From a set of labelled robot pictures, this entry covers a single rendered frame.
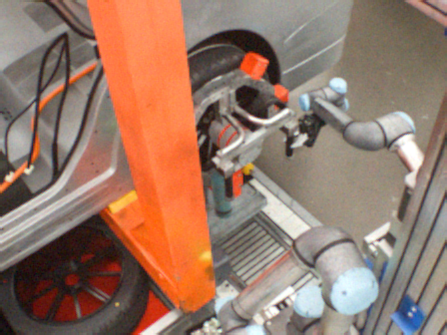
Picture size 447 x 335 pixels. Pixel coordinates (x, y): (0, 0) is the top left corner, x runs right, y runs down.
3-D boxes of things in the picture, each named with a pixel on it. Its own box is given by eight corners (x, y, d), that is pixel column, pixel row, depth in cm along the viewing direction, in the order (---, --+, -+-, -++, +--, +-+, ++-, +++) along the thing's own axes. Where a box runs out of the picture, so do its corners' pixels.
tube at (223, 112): (224, 114, 234) (223, 95, 226) (255, 139, 224) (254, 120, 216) (191, 134, 228) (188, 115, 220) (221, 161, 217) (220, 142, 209)
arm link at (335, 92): (328, 92, 236) (326, 111, 244) (350, 85, 239) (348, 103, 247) (319, 81, 241) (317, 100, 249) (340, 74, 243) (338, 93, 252)
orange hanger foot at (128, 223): (128, 196, 266) (114, 148, 240) (195, 269, 239) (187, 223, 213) (99, 215, 260) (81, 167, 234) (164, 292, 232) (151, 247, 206)
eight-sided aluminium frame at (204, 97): (265, 139, 279) (265, 51, 237) (274, 147, 275) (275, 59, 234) (177, 196, 258) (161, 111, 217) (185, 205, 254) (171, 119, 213)
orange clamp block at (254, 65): (248, 72, 240) (256, 53, 236) (260, 81, 236) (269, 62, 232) (237, 70, 235) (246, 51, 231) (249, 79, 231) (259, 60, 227)
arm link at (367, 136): (360, 165, 207) (297, 112, 246) (384, 155, 210) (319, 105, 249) (359, 138, 201) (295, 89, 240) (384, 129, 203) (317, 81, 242)
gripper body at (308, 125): (296, 119, 241) (315, 106, 246) (295, 133, 248) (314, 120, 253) (309, 128, 237) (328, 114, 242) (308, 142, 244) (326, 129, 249)
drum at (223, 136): (231, 130, 256) (230, 107, 245) (263, 156, 245) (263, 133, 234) (208, 145, 250) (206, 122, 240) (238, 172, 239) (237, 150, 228)
